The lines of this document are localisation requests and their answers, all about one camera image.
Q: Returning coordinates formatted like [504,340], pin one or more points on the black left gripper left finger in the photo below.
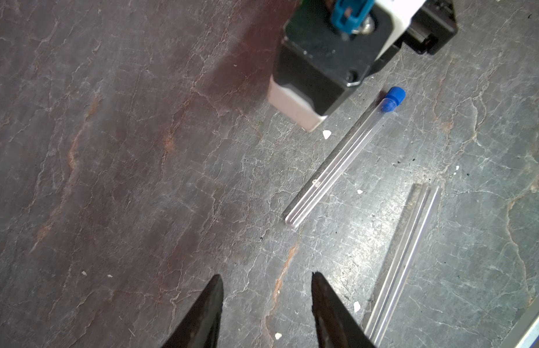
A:
[201,325]

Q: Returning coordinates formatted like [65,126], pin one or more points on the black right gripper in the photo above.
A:
[432,27]

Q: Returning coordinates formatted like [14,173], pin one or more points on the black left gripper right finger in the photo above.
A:
[335,326]

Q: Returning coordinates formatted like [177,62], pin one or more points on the clear glass test tube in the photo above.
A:
[356,139]
[415,221]

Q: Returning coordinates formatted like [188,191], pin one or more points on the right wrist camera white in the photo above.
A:
[327,50]

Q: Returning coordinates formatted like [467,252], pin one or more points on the aluminium front rail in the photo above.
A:
[525,334]

